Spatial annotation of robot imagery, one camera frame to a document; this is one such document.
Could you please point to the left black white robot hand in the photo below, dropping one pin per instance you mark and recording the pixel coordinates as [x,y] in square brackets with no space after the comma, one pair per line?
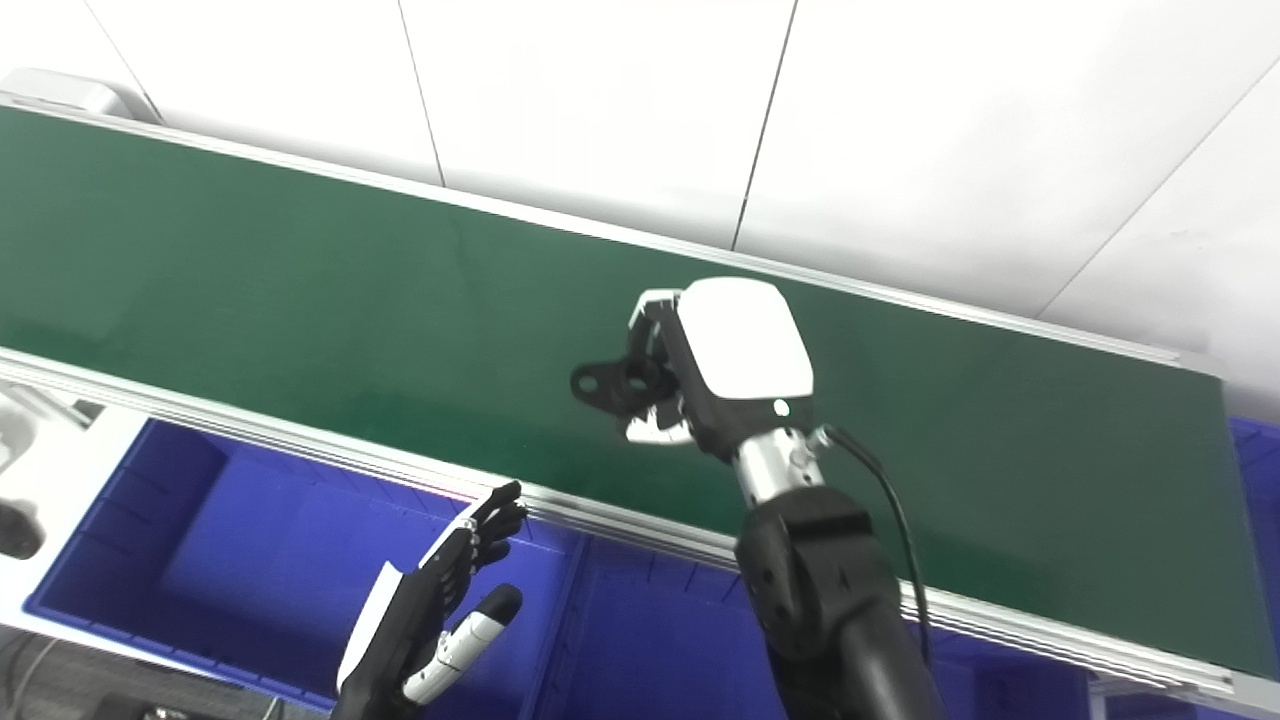
[405,630]

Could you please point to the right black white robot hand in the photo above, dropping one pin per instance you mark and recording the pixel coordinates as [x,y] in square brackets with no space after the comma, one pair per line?
[740,350]

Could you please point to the black flange part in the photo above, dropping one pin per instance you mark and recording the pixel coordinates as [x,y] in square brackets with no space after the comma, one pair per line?
[15,530]
[595,383]

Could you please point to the green conveyor belt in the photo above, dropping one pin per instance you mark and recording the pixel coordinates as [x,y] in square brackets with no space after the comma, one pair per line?
[300,300]
[620,520]

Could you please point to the white conveyor end cap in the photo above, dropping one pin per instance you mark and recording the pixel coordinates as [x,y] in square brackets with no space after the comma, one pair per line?
[70,92]

